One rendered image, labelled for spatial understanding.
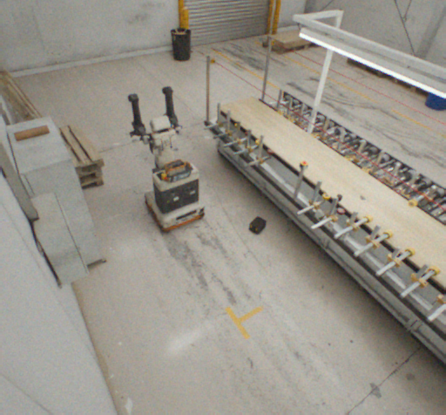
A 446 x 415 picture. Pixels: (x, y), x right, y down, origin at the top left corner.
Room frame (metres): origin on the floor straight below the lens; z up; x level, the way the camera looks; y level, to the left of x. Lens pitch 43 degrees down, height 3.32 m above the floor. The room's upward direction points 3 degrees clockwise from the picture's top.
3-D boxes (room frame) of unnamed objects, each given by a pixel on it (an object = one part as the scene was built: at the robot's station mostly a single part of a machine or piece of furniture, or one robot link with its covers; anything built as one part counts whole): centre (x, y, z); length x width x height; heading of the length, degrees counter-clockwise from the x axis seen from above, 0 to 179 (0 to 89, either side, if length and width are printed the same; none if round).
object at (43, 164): (2.55, 1.79, 0.78); 0.90 x 0.45 x 1.55; 35
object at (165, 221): (3.21, 0.64, 0.16); 0.67 x 0.64 x 0.25; 34
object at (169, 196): (3.14, 0.59, 0.59); 0.55 x 0.34 x 0.83; 124
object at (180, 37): (9.17, 1.28, 0.36); 0.59 x 0.58 x 0.73; 35
